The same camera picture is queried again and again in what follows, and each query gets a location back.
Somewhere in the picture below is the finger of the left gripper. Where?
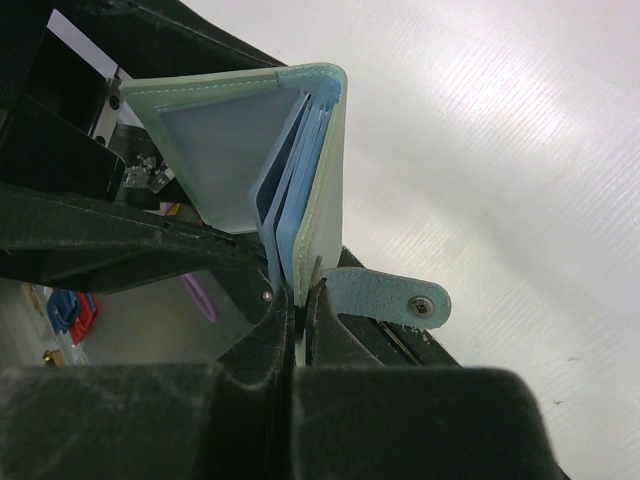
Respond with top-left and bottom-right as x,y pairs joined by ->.
1,184 -> 266,293

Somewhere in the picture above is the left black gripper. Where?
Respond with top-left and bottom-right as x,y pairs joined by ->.
1,1 -> 283,205

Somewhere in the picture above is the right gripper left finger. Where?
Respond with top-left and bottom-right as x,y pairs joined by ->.
1,292 -> 290,479

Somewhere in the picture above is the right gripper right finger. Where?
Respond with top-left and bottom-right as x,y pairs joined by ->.
289,285 -> 563,479

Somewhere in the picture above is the sage green card holder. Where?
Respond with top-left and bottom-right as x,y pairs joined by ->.
118,62 -> 453,331

